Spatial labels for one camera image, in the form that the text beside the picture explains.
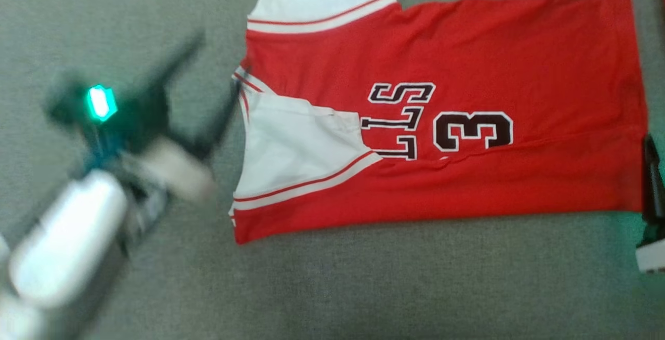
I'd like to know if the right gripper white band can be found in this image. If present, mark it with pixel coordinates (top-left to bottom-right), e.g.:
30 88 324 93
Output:
635 133 665 274

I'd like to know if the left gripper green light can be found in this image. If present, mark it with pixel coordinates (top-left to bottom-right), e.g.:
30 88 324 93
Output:
44 32 244 170

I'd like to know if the grey sofa chaise seat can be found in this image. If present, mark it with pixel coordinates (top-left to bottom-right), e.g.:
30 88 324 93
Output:
0 0 665 340

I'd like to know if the red white basketball jersey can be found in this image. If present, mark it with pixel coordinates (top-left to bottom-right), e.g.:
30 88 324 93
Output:
229 0 649 245

